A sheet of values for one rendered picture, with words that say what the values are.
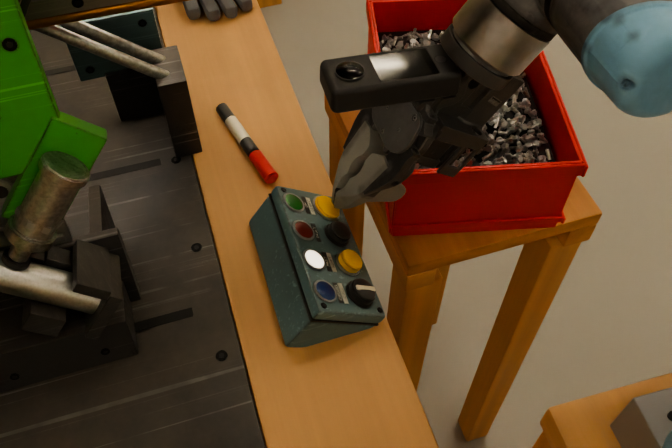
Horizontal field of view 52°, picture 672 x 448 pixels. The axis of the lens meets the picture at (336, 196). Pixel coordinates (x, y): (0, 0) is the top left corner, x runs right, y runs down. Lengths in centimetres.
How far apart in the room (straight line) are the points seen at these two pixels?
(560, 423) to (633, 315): 115
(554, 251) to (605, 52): 50
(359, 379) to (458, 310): 110
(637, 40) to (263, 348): 40
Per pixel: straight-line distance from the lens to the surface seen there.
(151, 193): 78
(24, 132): 58
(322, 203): 69
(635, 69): 48
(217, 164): 79
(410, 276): 84
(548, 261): 97
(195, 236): 73
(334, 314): 62
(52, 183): 56
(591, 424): 72
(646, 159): 217
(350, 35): 239
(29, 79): 56
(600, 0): 51
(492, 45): 58
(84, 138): 57
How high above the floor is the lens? 149
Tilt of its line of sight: 52 degrees down
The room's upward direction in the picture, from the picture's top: straight up
